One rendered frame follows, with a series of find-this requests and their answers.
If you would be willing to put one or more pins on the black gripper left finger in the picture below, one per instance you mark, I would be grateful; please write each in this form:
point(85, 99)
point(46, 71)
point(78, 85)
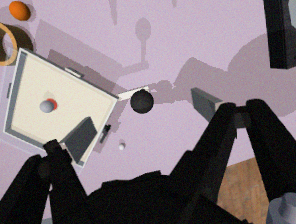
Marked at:
point(25, 200)

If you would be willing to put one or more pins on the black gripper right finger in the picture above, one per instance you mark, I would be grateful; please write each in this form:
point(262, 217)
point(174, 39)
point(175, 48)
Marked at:
point(201, 170)

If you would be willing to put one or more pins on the orange ball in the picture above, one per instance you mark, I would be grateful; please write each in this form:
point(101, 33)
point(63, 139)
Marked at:
point(19, 10)

